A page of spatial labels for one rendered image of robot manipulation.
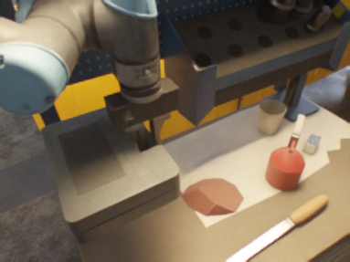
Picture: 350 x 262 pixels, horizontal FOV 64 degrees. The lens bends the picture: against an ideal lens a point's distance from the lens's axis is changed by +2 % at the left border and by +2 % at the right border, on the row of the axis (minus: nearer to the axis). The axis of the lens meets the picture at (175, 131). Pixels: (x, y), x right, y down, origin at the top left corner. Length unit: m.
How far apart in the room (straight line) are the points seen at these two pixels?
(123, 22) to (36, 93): 0.16
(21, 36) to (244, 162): 0.66
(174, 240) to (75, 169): 0.29
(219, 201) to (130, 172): 0.29
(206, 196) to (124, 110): 0.33
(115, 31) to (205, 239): 0.49
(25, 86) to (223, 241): 0.53
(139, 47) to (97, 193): 0.24
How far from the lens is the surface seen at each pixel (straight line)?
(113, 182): 0.49
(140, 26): 0.42
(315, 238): 0.75
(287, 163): 0.74
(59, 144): 0.59
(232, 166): 0.82
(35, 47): 0.32
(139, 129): 0.53
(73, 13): 0.43
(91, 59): 0.69
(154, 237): 0.69
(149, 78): 0.45
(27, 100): 0.33
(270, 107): 0.95
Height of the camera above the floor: 1.56
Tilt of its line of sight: 42 degrees down
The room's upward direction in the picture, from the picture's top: 3 degrees counter-clockwise
